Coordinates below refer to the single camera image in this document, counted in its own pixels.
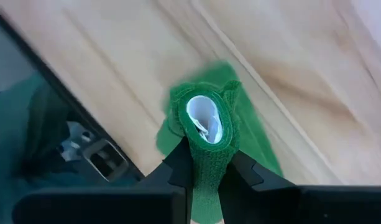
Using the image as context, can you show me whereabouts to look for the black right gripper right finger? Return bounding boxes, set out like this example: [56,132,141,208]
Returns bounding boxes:
[219,151,381,224]

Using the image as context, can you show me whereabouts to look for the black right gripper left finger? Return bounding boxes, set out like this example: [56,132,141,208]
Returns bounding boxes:
[12,136,195,224]

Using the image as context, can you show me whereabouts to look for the green knit bandage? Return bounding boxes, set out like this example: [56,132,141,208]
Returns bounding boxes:
[155,60,284,224]

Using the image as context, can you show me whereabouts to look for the grey metal bracket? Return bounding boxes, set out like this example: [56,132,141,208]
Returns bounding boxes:
[83,138,129,183]

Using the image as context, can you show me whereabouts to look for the black table edge rail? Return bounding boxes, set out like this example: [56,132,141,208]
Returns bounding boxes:
[0,4,146,183]

